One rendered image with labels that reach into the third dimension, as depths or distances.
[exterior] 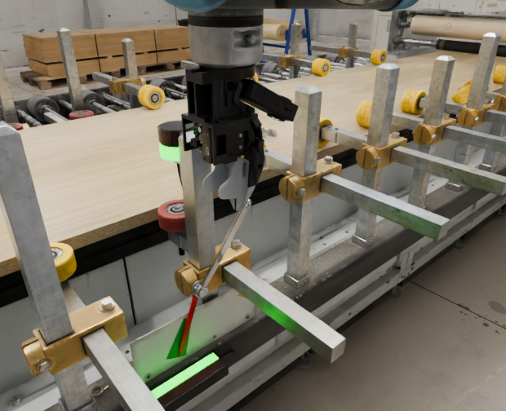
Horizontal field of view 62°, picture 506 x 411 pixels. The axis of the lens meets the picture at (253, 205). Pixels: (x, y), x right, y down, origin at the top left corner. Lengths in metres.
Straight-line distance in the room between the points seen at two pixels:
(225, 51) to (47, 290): 0.37
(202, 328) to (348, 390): 0.98
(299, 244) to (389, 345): 1.06
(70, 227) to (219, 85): 0.44
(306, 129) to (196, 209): 0.26
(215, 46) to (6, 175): 0.27
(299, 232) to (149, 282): 0.35
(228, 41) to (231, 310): 0.50
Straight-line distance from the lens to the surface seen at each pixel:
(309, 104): 0.78
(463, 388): 1.84
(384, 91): 0.98
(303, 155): 0.81
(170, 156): 0.67
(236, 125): 0.54
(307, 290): 0.96
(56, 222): 0.88
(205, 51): 0.52
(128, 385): 0.59
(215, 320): 0.81
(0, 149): 0.53
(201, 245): 0.71
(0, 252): 0.83
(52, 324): 0.65
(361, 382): 1.73
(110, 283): 0.93
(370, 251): 1.12
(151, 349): 0.76
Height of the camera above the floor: 1.30
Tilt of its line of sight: 28 degrees down
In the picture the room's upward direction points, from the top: straight up
